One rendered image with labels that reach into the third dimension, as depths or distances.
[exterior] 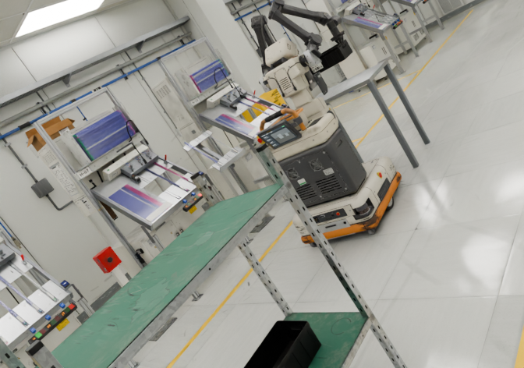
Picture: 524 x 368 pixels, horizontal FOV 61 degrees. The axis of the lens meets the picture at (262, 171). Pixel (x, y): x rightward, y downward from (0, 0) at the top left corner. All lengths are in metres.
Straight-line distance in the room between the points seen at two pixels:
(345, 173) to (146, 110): 3.88
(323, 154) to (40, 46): 4.10
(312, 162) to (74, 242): 3.31
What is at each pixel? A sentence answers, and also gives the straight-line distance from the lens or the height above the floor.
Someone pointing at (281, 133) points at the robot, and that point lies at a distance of 2.91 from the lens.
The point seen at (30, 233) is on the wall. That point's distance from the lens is 5.38.
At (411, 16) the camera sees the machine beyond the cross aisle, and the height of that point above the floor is 0.52.
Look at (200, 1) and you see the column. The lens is 6.95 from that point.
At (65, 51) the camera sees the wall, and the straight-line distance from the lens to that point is 6.16.
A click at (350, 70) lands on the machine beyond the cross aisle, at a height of 0.40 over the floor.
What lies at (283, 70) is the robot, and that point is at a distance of 3.20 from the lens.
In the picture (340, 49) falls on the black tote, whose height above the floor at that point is 1.09.
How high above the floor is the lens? 1.34
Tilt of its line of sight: 12 degrees down
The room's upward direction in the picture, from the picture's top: 33 degrees counter-clockwise
